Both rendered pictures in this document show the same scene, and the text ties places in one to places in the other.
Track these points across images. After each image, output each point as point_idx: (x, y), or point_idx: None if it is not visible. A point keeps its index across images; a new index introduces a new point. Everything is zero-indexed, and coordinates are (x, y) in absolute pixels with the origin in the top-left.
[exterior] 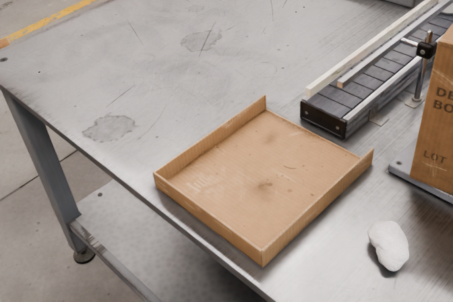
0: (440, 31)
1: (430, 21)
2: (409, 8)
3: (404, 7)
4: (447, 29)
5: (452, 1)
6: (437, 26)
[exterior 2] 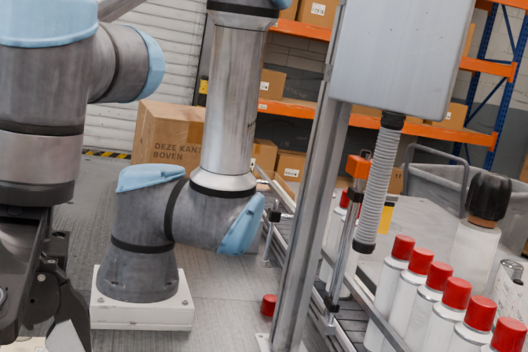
0: (282, 231)
1: None
2: None
3: None
4: (281, 233)
5: (285, 206)
6: (289, 234)
